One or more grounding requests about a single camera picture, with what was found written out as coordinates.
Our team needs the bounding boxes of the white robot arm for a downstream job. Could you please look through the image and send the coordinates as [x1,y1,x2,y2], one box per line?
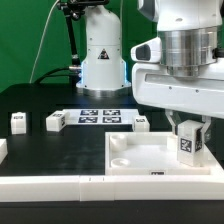
[78,0,224,119]

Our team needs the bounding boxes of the white square tabletop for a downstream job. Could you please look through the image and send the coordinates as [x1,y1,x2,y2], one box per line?
[105,132,219,175]

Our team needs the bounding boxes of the white marker base plate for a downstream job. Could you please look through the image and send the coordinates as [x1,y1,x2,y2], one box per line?
[64,109,139,125]

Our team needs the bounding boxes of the black cable bundle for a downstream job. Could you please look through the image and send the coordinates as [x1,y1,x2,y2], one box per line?
[33,65,83,85]

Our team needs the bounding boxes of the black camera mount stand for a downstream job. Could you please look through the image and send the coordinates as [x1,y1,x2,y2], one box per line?
[56,0,110,66]

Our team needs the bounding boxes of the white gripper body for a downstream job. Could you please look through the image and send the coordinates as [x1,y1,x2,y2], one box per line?
[132,62,224,119]

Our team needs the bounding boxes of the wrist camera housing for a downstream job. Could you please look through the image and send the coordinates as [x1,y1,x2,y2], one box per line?
[131,37,162,63]

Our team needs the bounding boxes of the white U-shaped fence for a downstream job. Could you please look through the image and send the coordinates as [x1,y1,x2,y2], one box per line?
[0,136,224,203]

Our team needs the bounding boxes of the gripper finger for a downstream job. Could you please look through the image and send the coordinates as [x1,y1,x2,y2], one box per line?
[201,115,212,143]
[165,109,181,134]

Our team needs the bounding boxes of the white cable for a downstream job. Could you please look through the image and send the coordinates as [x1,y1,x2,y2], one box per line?
[29,0,60,84]

